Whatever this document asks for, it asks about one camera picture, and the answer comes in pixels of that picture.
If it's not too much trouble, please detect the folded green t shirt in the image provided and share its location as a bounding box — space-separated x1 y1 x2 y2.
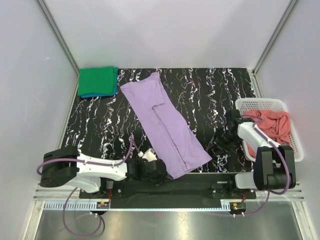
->
77 66 118 97

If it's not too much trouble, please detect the purple t shirt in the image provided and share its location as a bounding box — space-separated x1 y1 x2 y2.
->
120 72 212 179

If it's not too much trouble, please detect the white slotted cable duct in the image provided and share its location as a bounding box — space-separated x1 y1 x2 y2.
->
44 199 231 212

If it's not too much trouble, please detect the aluminium frame rail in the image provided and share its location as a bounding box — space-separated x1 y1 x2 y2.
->
33 185 305 202

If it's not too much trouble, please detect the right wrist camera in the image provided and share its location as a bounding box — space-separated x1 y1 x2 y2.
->
225 109 243 125

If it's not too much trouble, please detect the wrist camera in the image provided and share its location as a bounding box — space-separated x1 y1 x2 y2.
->
225 109 243 125
138 148 157 162

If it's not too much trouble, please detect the red t shirt in basket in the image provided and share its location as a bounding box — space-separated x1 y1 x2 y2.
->
244 110 292 146

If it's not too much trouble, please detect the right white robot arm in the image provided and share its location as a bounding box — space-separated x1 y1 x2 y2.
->
206 118 297 195

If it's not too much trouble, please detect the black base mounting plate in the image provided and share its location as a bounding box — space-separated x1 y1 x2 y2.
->
79 173 256 211

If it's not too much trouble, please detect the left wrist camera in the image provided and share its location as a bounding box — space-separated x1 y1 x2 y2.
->
138 148 157 162

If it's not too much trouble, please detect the white plastic laundry basket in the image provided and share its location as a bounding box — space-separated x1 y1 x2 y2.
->
235 97 304 162

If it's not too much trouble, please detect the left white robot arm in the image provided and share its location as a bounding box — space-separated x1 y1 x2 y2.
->
36 146 168 193

